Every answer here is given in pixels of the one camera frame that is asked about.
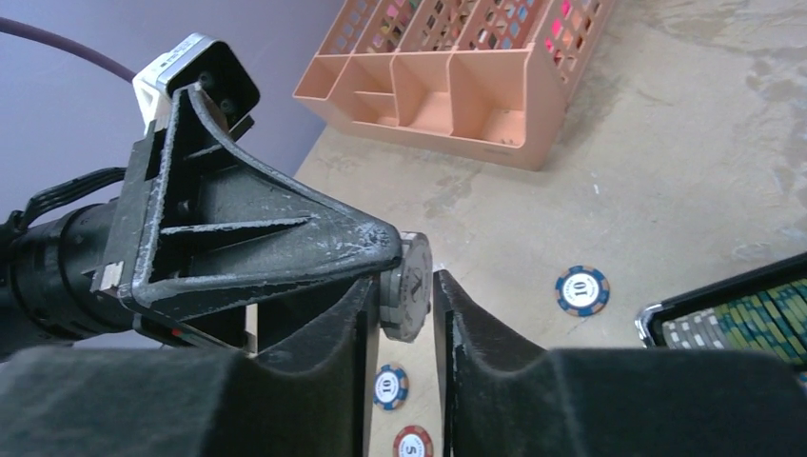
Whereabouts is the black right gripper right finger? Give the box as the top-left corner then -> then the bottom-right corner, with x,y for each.
433,270 -> 806,456

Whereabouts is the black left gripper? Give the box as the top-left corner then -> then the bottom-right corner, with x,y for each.
90,84 -> 403,348

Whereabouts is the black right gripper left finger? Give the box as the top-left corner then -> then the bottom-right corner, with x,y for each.
1,279 -> 378,456

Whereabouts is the blue white poker chip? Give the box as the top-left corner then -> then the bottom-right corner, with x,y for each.
555,265 -> 611,318
373,363 -> 409,411

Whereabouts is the grey white poker chip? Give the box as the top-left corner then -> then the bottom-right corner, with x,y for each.
379,232 -> 433,343

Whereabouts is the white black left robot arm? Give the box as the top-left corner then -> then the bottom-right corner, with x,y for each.
1,84 -> 402,356

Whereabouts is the red white poker chip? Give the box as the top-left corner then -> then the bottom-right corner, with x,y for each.
392,425 -> 435,457

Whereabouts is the black aluminium poker case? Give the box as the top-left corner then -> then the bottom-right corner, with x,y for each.
635,253 -> 806,383

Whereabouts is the peach plastic desk organizer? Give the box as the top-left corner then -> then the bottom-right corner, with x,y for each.
294,0 -> 614,170

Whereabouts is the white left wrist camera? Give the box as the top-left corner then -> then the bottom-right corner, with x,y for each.
132,32 -> 260,130

